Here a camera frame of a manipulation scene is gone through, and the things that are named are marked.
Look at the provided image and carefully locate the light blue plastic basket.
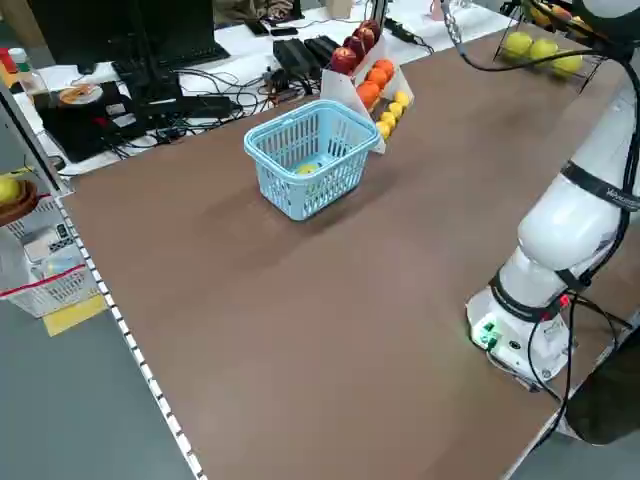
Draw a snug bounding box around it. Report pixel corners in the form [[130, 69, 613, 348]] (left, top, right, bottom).
[[243, 99, 380, 222]]

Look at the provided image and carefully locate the clear acrylic tiered shelf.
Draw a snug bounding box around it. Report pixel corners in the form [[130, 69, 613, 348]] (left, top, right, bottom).
[[319, 20, 415, 156]]

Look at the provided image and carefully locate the yellow fruit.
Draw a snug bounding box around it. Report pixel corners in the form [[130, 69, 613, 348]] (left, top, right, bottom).
[[0, 177, 22, 205]]

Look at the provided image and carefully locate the black power adapter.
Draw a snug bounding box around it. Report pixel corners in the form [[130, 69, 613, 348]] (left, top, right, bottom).
[[303, 34, 341, 66], [272, 38, 314, 71]]

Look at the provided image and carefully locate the black power strip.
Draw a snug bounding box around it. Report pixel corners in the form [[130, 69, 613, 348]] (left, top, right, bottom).
[[383, 18, 416, 44]]

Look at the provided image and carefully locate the black keyboard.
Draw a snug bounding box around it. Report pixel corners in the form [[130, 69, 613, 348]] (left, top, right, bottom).
[[113, 59, 184, 106]]

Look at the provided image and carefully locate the yellow paper sheet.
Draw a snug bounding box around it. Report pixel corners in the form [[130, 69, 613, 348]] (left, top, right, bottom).
[[42, 293, 109, 337]]

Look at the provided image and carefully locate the black box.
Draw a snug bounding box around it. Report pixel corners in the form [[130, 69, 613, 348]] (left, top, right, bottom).
[[37, 82, 146, 164]]

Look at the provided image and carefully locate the plate with food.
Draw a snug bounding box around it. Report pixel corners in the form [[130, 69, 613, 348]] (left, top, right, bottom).
[[57, 84, 104, 106]]

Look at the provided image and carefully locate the brown bowl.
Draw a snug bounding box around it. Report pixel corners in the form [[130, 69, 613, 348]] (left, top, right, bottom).
[[0, 178, 40, 226]]

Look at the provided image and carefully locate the black monitor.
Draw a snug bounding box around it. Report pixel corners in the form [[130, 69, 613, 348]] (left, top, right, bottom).
[[27, 0, 232, 66]]

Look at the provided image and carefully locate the black rounded object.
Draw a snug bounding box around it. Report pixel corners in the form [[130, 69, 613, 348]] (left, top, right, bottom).
[[564, 319, 640, 446]]

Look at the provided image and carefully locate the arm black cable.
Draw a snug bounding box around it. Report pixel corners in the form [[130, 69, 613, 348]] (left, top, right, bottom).
[[439, 0, 606, 71]]

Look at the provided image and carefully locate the white wire basket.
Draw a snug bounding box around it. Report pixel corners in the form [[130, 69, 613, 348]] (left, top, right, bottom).
[[0, 239, 104, 319]]

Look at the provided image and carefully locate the black wire fruit rack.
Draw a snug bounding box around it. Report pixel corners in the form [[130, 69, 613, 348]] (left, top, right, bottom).
[[492, 0, 601, 95]]

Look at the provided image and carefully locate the black base cable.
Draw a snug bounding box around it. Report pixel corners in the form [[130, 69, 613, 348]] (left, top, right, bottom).
[[527, 47, 640, 406]]

